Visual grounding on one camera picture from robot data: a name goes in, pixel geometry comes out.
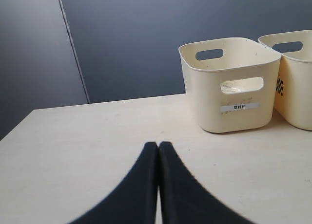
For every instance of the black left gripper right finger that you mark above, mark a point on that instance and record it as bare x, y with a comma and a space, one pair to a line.
183, 199

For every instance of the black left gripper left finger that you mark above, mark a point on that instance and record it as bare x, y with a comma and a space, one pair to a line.
134, 200

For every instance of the cream bin left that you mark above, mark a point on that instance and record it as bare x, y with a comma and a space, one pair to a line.
230, 83

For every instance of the cream bin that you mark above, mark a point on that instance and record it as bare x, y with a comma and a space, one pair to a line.
230, 83
293, 99

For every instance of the cream bin middle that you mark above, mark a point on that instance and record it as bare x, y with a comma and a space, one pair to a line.
293, 99

